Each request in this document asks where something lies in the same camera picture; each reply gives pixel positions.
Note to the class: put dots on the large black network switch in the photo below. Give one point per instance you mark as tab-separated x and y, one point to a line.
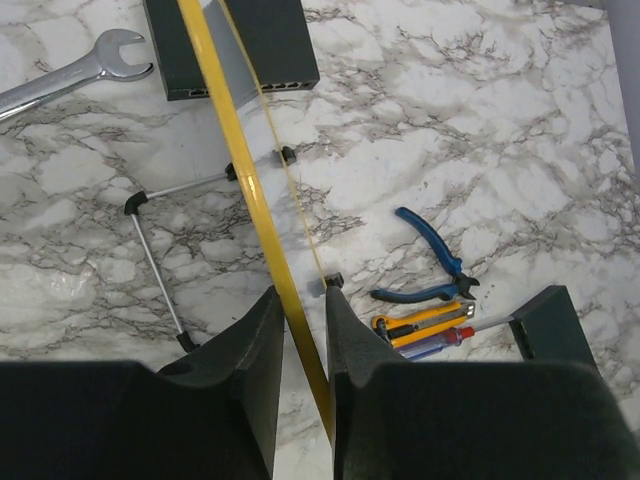
274	33

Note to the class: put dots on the blue red screwdriver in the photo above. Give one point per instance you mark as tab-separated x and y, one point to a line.
453	337

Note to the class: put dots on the yellow framed whiteboard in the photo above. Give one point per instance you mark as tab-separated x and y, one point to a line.
266	182

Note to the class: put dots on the yellow utility knife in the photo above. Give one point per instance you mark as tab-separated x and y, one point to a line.
401	332

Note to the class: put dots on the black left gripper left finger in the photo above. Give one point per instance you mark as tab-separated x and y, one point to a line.
230	396

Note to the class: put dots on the metal wire whiteboard stand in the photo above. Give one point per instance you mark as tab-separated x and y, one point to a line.
197	260

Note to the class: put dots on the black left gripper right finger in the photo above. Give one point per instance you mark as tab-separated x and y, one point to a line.
394	419

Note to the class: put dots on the small black network switch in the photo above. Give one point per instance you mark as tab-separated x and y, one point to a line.
547	328

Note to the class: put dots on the silver open-end wrench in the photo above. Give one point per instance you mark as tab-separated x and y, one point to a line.
102	62

